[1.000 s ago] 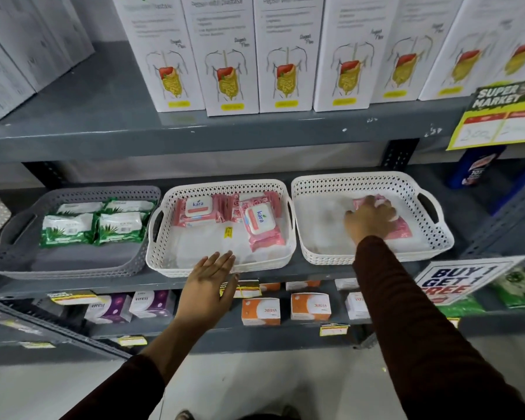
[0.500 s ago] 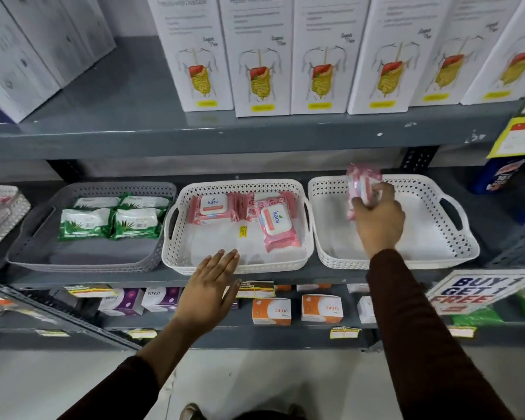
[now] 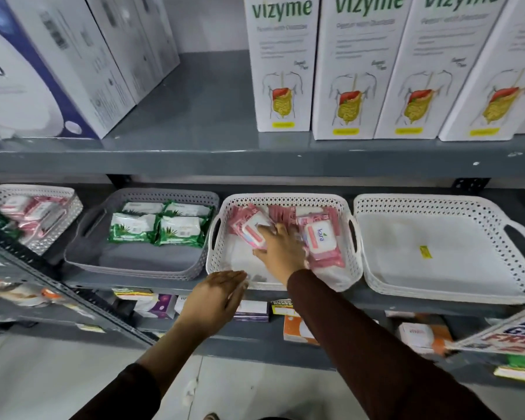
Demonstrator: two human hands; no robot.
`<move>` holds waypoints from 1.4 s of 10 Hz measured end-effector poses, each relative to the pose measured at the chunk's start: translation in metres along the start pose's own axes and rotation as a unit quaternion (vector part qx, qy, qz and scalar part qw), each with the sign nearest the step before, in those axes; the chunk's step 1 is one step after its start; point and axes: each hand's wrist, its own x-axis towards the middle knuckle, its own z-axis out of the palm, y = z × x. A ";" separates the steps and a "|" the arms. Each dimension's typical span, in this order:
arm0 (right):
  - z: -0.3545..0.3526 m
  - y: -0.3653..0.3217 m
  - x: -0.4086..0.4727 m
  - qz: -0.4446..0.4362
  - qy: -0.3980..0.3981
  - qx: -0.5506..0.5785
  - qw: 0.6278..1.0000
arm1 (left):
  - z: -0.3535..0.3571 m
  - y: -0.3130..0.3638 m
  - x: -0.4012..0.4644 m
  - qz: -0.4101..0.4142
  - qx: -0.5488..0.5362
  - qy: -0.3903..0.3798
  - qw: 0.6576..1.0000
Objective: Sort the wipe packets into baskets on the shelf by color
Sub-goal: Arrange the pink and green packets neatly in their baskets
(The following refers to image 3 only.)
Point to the person's right hand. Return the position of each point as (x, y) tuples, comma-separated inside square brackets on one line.
[(284, 253)]

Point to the person's left hand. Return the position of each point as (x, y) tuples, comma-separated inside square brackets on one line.
[(210, 304)]

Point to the person's right thumb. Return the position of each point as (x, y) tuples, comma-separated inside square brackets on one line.
[(260, 253)]

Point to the person's left thumb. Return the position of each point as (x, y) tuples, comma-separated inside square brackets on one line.
[(235, 304)]

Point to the pink wipes packet white label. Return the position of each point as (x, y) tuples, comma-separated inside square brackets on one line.
[(253, 223)]

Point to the person's right forearm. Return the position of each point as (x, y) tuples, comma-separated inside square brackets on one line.
[(363, 349)]

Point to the person's left forearm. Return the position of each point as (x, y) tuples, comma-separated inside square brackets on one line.
[(151, 371)]

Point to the white box purple stripe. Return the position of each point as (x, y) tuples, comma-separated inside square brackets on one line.
[(253, 311)]

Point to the white perforated plastic basket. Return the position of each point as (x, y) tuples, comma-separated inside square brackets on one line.
[(236, 258), (446, 266)]

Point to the small yellow label box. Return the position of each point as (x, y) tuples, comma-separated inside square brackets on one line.
[(283, 307)]

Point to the large pink wipes packet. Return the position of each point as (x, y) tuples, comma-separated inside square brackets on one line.
[(323, 240)]

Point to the orange and white box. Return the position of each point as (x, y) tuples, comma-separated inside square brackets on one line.
[(297, 330)]

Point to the white and purple box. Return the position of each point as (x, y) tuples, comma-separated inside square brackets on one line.
[(157, 306)]

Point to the green wipes packet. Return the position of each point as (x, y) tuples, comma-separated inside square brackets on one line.
[(188, 209), (131, 227), (142, 207), (181, 231)]

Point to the white box yellow stripe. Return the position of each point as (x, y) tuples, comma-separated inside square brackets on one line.
[(133, 294)]

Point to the grey perforated plastic basket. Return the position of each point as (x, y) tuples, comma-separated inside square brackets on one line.
[(135, 262)]

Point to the grey metal shelf unit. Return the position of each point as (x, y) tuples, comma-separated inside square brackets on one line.
[(201, 153)]

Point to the yellow sticker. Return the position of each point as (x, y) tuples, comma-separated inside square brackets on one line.
[(425, 252)]

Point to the white box orange edge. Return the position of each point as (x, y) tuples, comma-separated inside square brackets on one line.
[(420, 337)]

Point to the small white perforated basket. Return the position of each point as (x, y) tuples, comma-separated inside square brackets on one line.
[(65, 223)]

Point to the grey slotted metal rack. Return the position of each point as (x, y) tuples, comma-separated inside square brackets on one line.
[(48, 279)]

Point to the pile of pink packets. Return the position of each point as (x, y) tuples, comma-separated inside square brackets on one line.
[(33, 212)]

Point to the white cardboard box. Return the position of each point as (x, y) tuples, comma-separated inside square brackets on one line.
[(159, 30), (122, 43)]

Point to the white printed sign card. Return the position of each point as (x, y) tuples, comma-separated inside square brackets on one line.
[(503, 334)]

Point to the green and yellow box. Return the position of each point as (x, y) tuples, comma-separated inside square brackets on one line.
[(518, 369)]

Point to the white and blue box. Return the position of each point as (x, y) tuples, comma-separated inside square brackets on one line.
[(35, 74)]

